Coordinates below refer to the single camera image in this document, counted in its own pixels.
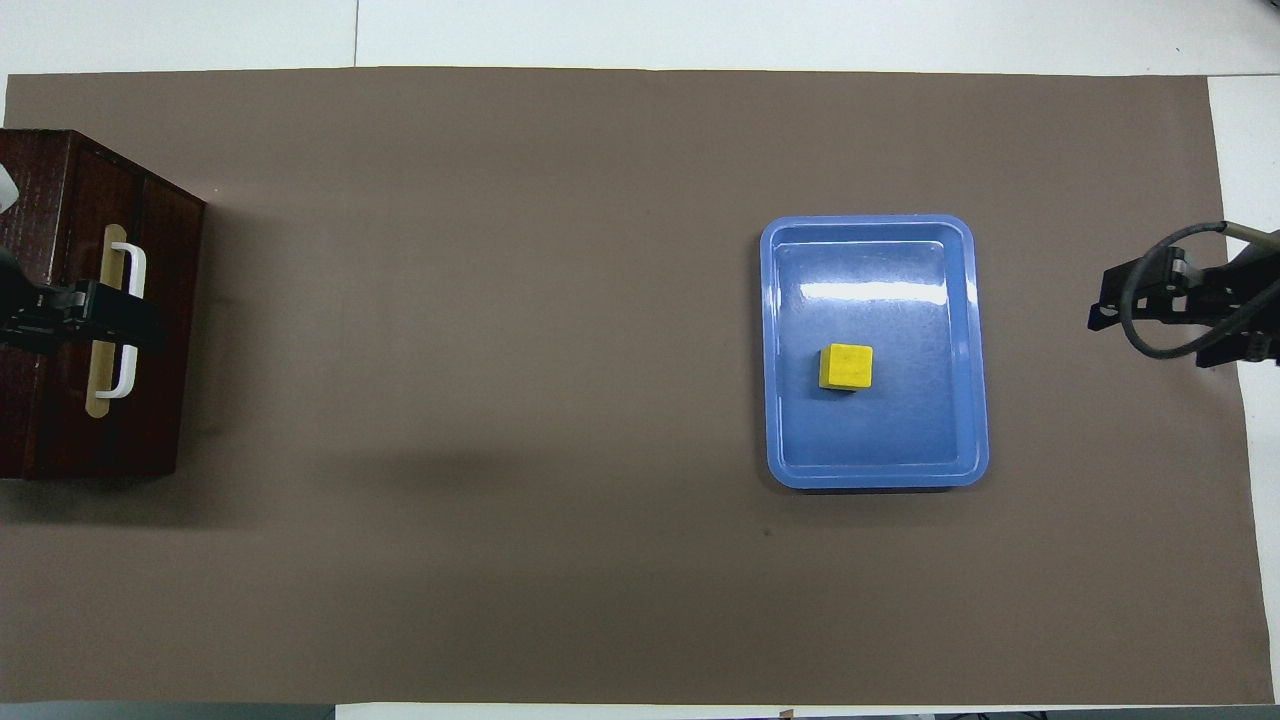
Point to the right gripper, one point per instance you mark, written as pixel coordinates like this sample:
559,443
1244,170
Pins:
1262,280

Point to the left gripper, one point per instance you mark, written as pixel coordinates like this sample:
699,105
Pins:
8,300

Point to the yellow block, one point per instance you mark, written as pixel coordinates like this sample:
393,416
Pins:
847,366

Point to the dark brown wooden cabinet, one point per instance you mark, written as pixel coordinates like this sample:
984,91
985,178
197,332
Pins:
170,330

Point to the blue plastic tray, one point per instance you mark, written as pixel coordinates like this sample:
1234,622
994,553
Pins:
900,440

